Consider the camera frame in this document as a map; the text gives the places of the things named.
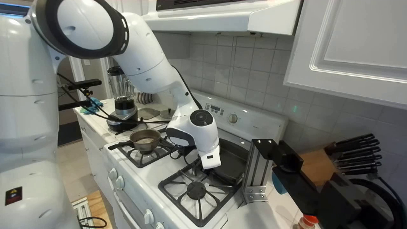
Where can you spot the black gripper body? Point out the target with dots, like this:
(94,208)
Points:
(210,159)

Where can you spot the dark square baking dish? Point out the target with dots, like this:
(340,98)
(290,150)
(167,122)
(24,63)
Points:
(233,163)

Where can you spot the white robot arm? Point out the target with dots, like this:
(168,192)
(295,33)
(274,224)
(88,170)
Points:
(32,47)

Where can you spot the black stove grate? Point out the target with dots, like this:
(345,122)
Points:
(199,193)

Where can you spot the white gas stove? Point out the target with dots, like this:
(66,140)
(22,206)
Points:
(130,179)

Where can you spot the wooden knife block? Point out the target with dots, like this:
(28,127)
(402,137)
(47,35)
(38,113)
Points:
(351,156)

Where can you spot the orange-capped bottle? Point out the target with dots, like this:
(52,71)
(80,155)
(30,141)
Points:
(308,221)

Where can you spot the white range hood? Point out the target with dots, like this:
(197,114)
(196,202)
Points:
(278,16)

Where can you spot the white upper cabinet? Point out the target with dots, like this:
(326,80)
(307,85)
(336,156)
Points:
(353,48)

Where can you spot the aluminium extrusion camera mount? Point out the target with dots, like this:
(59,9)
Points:
(266,154)

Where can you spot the steel saucepan with black handle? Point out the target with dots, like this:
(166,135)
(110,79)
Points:
(144,140)

